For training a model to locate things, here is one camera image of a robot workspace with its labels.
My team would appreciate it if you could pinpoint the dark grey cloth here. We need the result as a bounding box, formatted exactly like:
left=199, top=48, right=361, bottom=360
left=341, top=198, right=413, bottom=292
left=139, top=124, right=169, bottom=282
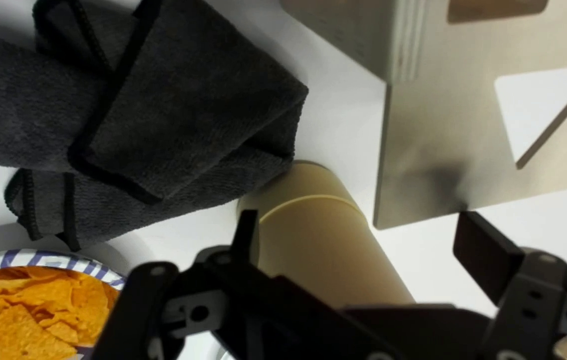
left=0, top=0, right=307, bottom=251

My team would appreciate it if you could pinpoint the tan water bottle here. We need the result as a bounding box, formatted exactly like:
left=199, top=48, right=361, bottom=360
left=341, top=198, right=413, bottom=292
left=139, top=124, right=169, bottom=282
left=237, top=163, right=413, bottom=308

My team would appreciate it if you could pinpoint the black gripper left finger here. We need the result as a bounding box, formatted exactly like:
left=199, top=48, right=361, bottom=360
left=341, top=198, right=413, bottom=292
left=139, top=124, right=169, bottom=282
left=229, top=211, right=259, bottom=264

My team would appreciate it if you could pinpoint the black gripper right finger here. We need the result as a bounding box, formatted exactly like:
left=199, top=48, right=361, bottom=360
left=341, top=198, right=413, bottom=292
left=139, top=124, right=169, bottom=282
left=453, top=212, right=525, bottom=304

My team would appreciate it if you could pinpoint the wooden shape sorter box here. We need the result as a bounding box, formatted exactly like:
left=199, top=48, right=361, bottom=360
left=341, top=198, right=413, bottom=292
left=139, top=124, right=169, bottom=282
left=281, top=0, right=567, bottom=229

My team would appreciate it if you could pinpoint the patterned paper bowl of chips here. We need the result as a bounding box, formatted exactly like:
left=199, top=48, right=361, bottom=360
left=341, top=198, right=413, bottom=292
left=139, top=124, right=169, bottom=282
left=0, top=251, right=123, bottom=360

